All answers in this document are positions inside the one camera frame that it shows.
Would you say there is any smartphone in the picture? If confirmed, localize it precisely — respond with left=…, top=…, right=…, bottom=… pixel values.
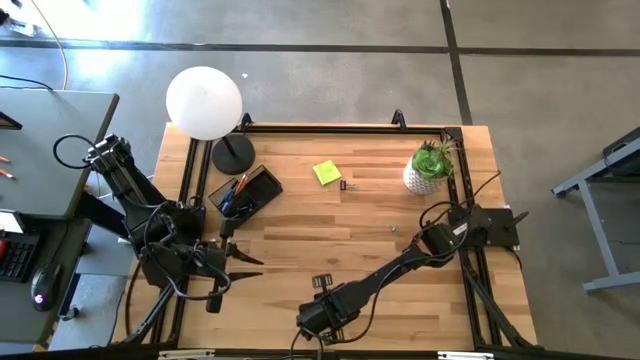
left=0, top=209, right=26, bottom=235

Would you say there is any black keyboard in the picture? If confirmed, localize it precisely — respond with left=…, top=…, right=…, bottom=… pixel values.
left=0, top=230, right=41, bottom=284

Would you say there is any yellow floor cable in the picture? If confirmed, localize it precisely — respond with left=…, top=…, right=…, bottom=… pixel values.
left=28, top=0, right=70, bottom=91

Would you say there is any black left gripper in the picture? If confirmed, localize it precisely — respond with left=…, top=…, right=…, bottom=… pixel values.
left=199, top=217, right=265, bottom=315

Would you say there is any black aluminium table frame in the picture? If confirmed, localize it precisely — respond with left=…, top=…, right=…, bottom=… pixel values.
left=119, top=108, right=539, bottom=351

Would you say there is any dark grey desk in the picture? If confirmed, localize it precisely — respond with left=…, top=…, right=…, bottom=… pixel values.
left=0, top=214, right=94, bottom=346

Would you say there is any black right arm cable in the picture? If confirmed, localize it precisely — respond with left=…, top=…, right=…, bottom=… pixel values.
left=289, top=169, right=502, bottom=360

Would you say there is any black floor cable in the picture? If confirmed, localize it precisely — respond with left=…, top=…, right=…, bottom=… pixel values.
left=0, top=73, right=54, bottom=93

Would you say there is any succulent in white patterned pot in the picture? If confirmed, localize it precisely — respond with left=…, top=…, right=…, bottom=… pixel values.
left=402, top=137, right=459, bottom=196

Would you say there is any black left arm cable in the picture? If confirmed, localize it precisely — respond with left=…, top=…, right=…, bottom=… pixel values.
left=53, top=133, right=234, bottom=301

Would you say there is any grey metal side table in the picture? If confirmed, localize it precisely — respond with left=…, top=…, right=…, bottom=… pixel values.
left=552, top=124, right=640, bottom=294

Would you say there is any black mesh desk organizer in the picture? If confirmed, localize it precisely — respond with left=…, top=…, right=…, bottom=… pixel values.
left=207, top=164, right=284, bottom=231

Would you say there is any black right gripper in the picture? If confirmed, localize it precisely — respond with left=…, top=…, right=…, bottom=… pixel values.
left=295, top=273, right=364, bottom=346

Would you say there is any yellow-green sticky note pad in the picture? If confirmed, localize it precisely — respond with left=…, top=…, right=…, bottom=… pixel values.
left=312, top=159, right=344, bottom=187

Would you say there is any white bracket plate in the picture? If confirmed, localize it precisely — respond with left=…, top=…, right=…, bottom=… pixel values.
left=437, top=351, right=495, bottom=360
left=158, top=349, right=216, bottom=360

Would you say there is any white globe lamp black base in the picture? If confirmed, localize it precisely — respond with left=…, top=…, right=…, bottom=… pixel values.
left=165, top=65, right=257, bottom=176

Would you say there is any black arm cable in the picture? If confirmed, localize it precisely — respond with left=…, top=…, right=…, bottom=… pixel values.
left=53, top=133, right=234, bottom=301
left=289, top=169, right=502, bottom=360

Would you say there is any black computer mouse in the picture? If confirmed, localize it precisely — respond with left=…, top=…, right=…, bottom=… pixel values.
left=30, top=262, right=64, bottom=312

